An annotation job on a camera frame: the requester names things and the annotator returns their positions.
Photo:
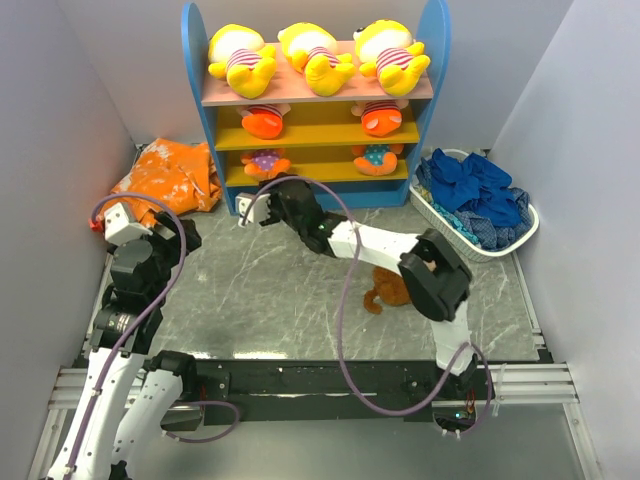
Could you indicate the brown monkey plush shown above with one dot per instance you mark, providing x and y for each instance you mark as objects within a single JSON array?
[{"x": 389, "y": 287}]

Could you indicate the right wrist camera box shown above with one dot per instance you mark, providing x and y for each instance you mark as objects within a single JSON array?
[{"x": 252, "y": 209}]

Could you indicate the yellow frog plush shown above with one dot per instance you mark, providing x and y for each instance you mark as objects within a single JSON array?
[
  {"x": 313, "y": 52},
  {"x": 387, "y": 51},
  {"x": 240, "y": 56}
]

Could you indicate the white plastic laundry basket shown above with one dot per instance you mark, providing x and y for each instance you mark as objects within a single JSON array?
[{"x": 500, "y": 240}]

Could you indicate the aluminium frame rail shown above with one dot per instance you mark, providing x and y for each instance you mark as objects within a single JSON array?
[{"x": 517, "y": 384}]

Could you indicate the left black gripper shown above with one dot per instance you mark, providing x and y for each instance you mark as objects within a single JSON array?
[{"x": 173, "y": 242}]

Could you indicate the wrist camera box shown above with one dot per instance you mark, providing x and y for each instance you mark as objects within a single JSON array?
[
  {"x": 252, "y": 209},
  {"x": 118, "y": 225}
]

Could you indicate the yellow frog plush front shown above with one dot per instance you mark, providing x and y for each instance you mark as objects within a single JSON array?
[{"x": 387, "y": 51}]

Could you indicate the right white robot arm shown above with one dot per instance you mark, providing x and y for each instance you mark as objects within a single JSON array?
[{"x": 437, "y": 280}]

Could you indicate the blue pink yellow toy shelf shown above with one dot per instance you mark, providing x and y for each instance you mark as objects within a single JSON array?
[{"x": 319, "y": 132}]

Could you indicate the blue clothes pile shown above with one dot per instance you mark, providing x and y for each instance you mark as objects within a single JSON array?
[{"x": 475, "y": 190}]

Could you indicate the white plush blue dotted dress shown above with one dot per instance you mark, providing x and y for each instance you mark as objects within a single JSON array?
[{"x": 376, "y": 159}]

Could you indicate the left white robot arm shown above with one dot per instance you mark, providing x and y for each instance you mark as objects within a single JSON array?
[{"x": 126, "y": 392}]

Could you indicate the plush purple dotted dress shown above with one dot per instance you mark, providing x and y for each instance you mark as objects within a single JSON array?
[{"x": 265, "y": 164}]

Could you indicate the boy doll striped shirt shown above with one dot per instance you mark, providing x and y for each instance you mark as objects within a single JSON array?
[{"x": 380, "y": 118}]

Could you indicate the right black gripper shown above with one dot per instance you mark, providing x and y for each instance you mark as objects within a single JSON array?
[{"x": 273, "y": 199}]

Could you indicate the orange white tie-dye cloth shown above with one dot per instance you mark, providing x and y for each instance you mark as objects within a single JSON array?
[{"x": 181, "y": 176}]

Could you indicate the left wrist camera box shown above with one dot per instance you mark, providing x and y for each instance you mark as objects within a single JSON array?
[{"x": 118, "y": 225}]

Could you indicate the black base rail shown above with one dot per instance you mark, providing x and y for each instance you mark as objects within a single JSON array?
[{"x": 263, "y": 390}]

